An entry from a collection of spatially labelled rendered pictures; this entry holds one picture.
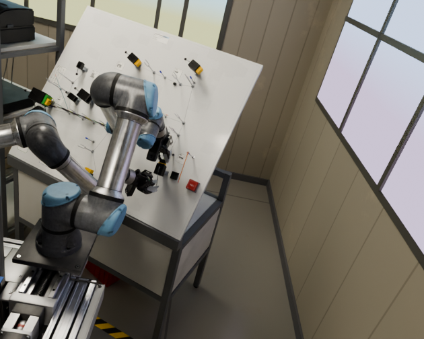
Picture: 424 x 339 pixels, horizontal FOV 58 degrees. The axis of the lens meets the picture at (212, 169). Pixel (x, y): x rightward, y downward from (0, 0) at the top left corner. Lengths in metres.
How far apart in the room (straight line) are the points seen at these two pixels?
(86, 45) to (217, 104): 0.91
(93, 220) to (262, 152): 3.19
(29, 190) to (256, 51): 2.41
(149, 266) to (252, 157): 2.36
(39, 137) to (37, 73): 2.87
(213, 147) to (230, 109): 0.22
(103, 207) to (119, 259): 1.12
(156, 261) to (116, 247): 0.27
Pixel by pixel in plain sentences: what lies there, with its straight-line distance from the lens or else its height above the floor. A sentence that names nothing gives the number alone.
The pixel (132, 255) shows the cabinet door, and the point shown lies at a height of 0.58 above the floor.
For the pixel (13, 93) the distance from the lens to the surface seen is 2.73.
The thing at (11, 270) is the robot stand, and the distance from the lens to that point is 1.52.
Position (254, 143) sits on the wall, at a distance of 4.23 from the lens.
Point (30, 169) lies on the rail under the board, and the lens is 2.46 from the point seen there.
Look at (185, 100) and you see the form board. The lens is 2.14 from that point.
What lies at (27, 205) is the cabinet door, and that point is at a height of 0.53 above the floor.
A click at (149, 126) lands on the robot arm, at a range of 1.71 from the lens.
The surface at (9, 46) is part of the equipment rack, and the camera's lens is 2.47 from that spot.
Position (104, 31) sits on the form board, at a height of 1.60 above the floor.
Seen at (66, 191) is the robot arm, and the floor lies 1.39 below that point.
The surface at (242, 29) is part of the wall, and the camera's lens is 3.86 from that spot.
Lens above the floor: 2.15
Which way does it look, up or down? 29 degrees down
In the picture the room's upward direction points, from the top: 15 degrees clockwise
